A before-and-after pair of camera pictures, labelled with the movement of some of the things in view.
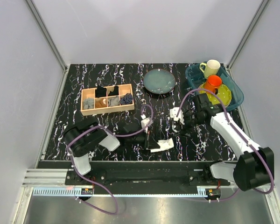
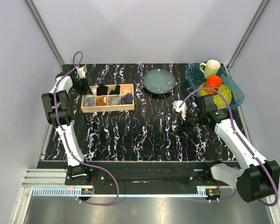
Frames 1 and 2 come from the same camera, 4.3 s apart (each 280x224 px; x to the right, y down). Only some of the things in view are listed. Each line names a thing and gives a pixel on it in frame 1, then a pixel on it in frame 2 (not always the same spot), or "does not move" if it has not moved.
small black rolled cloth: [115, 92] does not move
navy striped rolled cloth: [127, 99] does not move
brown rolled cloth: [100, 102] does not move
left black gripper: [150, 143] -> [86, 89]
